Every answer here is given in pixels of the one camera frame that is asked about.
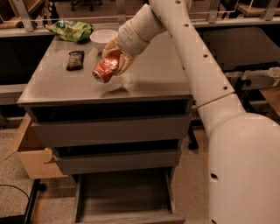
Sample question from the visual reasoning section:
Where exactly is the dark snack bar wrapper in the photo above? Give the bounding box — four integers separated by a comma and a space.
66, 51, 84, 71

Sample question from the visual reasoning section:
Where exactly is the grey drawer cabinet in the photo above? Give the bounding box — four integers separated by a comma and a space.
18, 32, 193, 165

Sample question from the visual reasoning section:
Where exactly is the grey top drawer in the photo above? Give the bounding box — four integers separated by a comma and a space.
32, 115, 190, 148

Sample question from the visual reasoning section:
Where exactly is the grey middle drawer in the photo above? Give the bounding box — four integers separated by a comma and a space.
55, 149, 181, 175

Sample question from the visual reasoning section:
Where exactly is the metal railing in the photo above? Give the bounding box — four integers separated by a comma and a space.
0, 0, 280, 33

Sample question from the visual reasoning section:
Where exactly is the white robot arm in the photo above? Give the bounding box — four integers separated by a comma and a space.
104, 0, 280, 224

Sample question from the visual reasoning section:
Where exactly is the green chip bag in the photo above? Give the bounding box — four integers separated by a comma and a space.
45, 20, 94, 42

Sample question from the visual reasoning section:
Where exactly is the white bowl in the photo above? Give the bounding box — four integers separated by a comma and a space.
90, 30, 117, 52

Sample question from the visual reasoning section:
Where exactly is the brown cardboard box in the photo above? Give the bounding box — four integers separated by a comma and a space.
4, 114, 64, 179

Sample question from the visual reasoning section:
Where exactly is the black cable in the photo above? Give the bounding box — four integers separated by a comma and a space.
0, 183, 32, 202

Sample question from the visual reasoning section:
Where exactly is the grey open bottom drawer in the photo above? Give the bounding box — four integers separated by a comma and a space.
72, 168, 185, 224

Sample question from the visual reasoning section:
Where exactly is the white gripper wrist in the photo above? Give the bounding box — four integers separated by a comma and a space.
102, 20, 149, 75

